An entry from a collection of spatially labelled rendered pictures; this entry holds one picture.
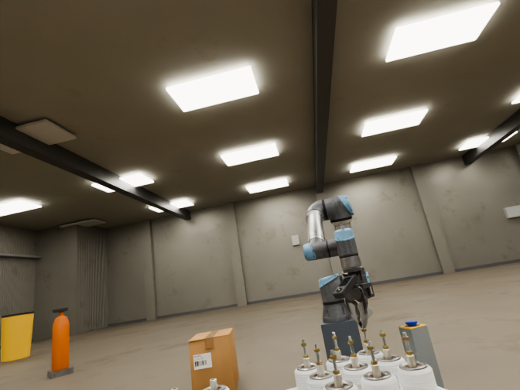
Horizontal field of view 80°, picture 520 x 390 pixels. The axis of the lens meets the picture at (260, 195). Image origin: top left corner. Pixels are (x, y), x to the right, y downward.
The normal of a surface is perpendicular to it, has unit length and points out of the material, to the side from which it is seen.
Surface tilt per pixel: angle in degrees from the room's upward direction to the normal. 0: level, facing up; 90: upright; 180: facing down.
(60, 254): 90
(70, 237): 90
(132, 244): 90
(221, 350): 90
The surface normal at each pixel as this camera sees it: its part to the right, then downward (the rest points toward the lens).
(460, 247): -0.18, -0.25
